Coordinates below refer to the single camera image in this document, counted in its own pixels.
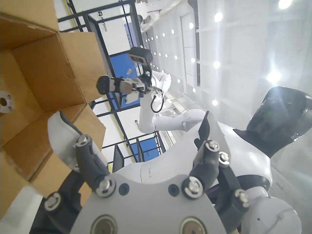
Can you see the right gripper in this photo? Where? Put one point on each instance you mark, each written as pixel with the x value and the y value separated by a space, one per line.
pixel 137 83

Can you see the large brown cardboard carton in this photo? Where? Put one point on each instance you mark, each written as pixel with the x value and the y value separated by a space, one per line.
pixel 36 74

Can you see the robot body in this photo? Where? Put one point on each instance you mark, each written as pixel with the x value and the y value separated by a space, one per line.
pixel 243 152

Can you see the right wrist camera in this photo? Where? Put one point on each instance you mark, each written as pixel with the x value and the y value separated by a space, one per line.
pixel 141 55

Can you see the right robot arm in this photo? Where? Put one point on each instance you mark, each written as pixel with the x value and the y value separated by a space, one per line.
pixel 148 120

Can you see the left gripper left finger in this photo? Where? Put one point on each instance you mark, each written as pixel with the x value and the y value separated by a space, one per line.
pixel 63 132

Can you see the blue white partition panels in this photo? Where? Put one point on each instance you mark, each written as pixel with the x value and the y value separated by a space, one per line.
pixel 119 42

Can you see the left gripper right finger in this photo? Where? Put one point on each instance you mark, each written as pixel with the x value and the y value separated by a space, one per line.
pixel 211 135

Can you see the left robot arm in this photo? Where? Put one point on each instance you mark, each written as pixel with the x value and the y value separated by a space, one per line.
pixel 270 215

